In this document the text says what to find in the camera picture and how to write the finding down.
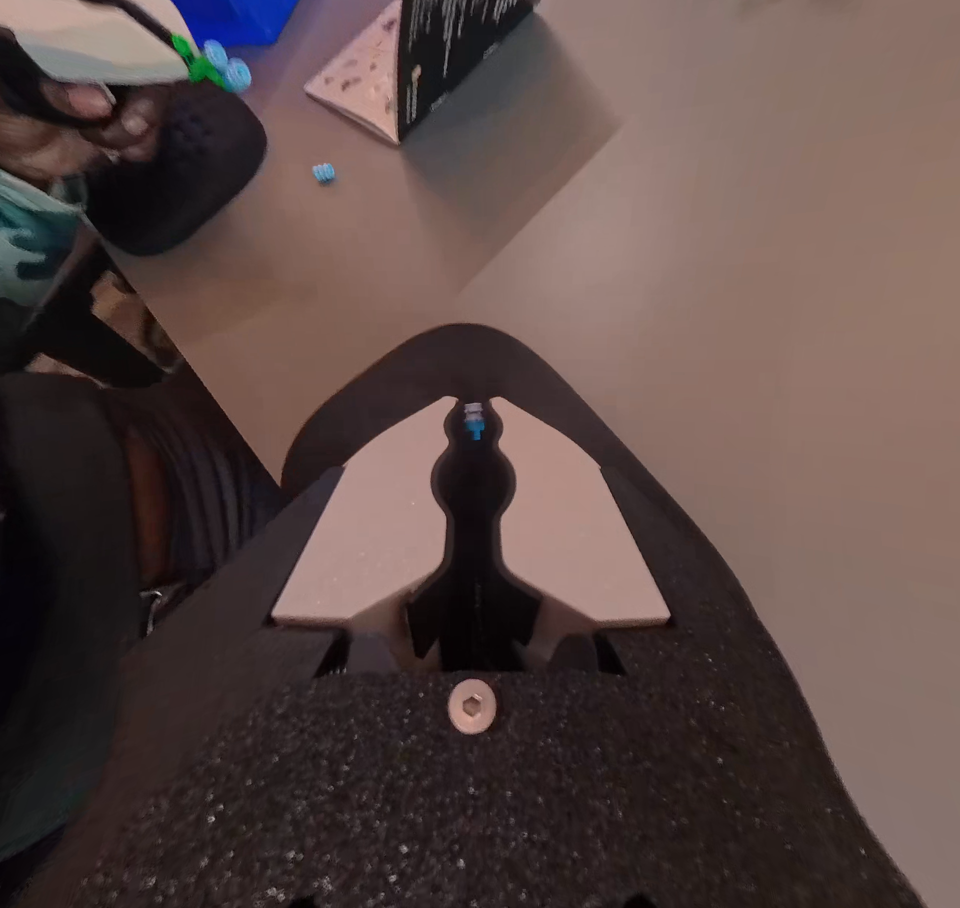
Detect person's left forearm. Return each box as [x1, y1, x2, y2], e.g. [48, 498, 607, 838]
[0, 170, 94, 317]

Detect black rounded pad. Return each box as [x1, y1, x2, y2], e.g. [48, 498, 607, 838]
[83, 80, 270, 258]

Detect lego instruction booklet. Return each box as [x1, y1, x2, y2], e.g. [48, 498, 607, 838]
[303, 0, 562, 147]

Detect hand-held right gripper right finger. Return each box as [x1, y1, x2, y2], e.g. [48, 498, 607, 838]
[483, 397, 672, 635]

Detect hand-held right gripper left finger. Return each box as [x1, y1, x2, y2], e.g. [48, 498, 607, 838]
[272, 397, 469, 632]

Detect short green lego stalk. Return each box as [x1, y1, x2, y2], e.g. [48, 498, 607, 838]
[171, 34, 229, 93]

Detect person's left hand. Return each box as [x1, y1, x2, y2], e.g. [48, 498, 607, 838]
[0, 80, 171, 185]

